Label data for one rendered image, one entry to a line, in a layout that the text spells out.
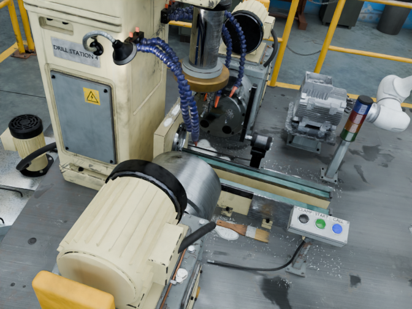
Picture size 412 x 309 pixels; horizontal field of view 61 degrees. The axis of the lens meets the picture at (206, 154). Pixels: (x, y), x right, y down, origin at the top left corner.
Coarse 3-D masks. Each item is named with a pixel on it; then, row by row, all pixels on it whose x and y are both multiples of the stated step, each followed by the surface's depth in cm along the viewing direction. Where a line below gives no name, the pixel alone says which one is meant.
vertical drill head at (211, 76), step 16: (224, 0) 97; (208, 16) 97; (192, 32) 103; (208, 32) 100; (192, 48) 105; (208, 48) 104; (192, 64) 108; (208, 64) 107; (176, 80) 110; (192, 80) 106; (208, 80) 108; (224, 80) 109; (208, 96) 112; (208, 112) 118
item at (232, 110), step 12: (228, 84) 141; (204, 96) 143; (228, 96) 140; (240, 96) 140; (204, 108) 143; (216, 108) 145; (228, 108) 144; (240, 108) 142; (204, 120) 150; (216, 120) 149; (228, 120) 147; (240, 120) 146; (216, 132) 154; (228, 132) 151
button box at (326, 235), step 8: (296, 208) 107; (304, 208) 107; (296, 216) 106; (312, 216) 106; (320, 216) 106; (328, 216) 106; (288, 224) 108; (296, 224) 105; (304, 224) 105; (312, 224) 105; (328, 224) 105; (344, 224) 105; (296, 232) 108; (304, 232) 106; (312, 232) 104; (320, 232) 104; (328, 232) 104; (344, 232) 104; (320, 240) 107; (328, 240) 105; (336, 240) 103; (344, 240) 103
